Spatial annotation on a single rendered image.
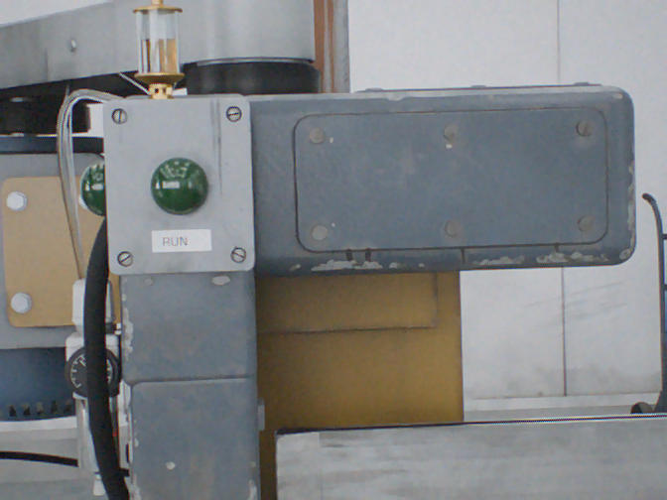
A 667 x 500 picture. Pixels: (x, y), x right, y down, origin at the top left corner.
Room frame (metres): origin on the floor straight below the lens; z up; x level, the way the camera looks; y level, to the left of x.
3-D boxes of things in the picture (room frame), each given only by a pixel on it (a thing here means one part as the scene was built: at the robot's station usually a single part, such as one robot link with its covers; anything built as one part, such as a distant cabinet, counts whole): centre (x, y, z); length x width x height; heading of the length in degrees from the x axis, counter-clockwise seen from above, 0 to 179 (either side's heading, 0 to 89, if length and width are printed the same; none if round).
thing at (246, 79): (0.89, 0.05, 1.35); 0.09 x 0.09 x 0.03
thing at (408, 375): (1.19, 0.04, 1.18); 0.34 x 0.25 x 0.31; 4
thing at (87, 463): (0.94, 0.18, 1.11); 0.03 x 0.03 x 0.06
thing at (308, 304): (1.00, 0.04, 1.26); 0.22 x 0.05 x 0.16; 94
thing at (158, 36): (0.76, 0.10, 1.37); 0.03 x 0.02 x 0.03; 94
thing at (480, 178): (0.85, -0.02, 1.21); 0.30 x 0.25 x 0.30; 94
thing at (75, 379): (0.92, 0.17, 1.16); 0.04 x 0.02 x 0.04; 94
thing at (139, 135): (0.70, 0.08, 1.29); 0.08 x 0.05 x 0.09; 94
